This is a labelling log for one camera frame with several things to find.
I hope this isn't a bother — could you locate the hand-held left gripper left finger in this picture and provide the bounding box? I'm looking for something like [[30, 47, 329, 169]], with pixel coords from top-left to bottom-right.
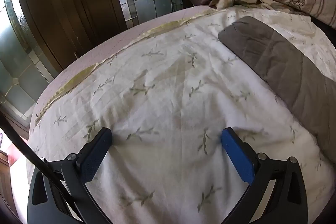
[[27, 127, 113, 224]]

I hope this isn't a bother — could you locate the brown wooden door panel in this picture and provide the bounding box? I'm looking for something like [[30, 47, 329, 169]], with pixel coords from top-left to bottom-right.
[[14, 0, 128, 78]]

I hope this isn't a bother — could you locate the white leaf-print quilt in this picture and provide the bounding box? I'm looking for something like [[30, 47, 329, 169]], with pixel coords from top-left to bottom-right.
[[26, 7, 336, 224]]

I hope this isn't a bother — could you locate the grey puffer jacket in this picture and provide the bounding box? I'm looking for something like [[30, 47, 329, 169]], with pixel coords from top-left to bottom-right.
[[218, 16, 336, 163]]

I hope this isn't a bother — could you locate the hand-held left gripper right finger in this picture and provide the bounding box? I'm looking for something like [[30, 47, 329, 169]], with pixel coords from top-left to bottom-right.
[[220, 127, 308, 224]]

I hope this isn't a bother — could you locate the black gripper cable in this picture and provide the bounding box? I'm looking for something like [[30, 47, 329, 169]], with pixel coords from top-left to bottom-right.
[[0, 106, 79, 224]]

